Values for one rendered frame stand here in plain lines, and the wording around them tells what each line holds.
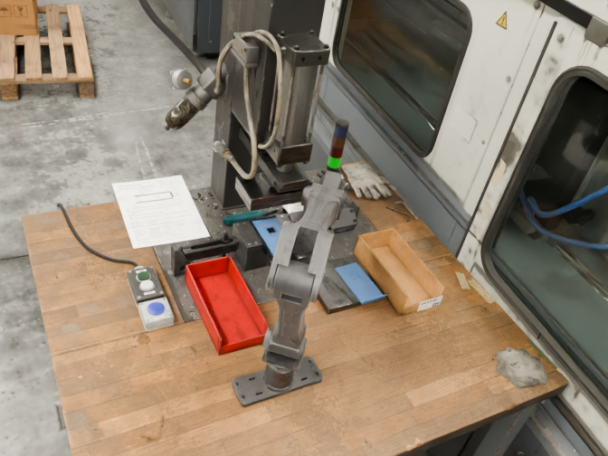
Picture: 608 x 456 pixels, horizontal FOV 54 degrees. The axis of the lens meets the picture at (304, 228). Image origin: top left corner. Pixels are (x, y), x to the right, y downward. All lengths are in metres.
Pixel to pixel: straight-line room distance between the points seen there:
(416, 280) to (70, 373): 0.91
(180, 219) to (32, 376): 1.05
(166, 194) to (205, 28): 2.90
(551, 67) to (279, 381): 0.96
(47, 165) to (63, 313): 2.13
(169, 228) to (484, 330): 0.89
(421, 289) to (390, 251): 0.16
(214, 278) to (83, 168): 2.06
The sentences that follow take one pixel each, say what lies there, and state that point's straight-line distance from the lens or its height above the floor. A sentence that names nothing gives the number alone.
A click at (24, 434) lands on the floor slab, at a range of 2.42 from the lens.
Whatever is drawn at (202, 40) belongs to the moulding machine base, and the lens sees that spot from 4.67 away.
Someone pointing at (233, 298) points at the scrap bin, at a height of 0.90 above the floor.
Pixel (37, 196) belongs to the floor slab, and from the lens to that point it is 3.36.
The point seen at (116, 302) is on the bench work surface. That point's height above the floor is 0.90.
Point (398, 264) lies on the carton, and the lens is 1.73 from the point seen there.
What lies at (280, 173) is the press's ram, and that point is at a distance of 1.48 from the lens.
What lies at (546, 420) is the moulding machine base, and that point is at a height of 0.71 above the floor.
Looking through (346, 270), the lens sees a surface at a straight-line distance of 1.64.
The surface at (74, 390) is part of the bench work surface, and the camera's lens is 1.38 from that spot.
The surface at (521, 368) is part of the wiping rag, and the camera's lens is 1.59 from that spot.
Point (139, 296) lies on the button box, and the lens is 1.50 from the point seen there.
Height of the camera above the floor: 2.02
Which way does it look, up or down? 39 degrees down
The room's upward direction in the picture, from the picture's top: 11 degrees clockwise
